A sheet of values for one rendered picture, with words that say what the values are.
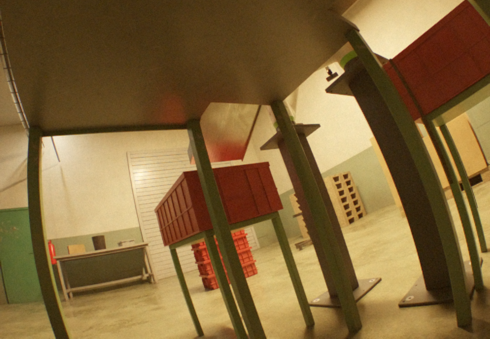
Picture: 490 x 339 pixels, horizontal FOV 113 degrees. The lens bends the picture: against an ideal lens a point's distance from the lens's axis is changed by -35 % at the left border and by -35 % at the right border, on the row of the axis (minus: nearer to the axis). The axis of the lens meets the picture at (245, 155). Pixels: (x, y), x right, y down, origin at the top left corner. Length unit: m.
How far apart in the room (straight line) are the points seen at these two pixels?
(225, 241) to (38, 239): 0.56
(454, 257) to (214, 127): 0.91
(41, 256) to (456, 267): 1.05
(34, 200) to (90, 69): 0.38
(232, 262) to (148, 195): 5.41
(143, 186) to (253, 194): 5.29
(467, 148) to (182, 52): 2.75
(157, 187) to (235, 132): 5.29
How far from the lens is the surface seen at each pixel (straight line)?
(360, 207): 5.32
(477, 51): 0.86
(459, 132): 2.93
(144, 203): 6.06
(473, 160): 2.93
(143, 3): 0.52
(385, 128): 0.97
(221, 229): 0.79
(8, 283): 6.30
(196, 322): 1.43
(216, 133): 0.99
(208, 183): 0.82
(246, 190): 0.99
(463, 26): 0.89
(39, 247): 0.73
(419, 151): 0.68
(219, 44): 0.64
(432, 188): 0.68
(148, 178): 6.26
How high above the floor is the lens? 0.48
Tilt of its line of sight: 18 degrees up
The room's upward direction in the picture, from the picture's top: 18 degrees counter-clockwise
